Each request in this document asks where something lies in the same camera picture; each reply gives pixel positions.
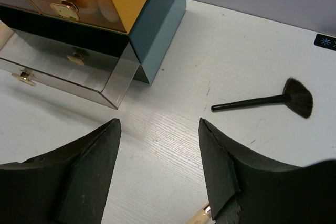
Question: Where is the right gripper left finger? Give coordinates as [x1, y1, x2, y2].
[1, 119, 121, 223]

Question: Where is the clear yellow box drawer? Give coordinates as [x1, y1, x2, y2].
[30, 0, 125, 33]

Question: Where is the dark teal drawer cabinet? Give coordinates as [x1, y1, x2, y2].
[1, 0, 186, 83]

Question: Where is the clear cabinet drawer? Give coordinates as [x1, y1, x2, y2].
[1, 23, 139, 109]

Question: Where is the beige concealer tube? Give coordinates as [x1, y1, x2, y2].
[187, 204, 212, 224]

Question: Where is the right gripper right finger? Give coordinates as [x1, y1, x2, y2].
[198, 119, 335, 223]

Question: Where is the black fan brush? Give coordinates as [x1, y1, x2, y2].
[211, 77, 313, 119]

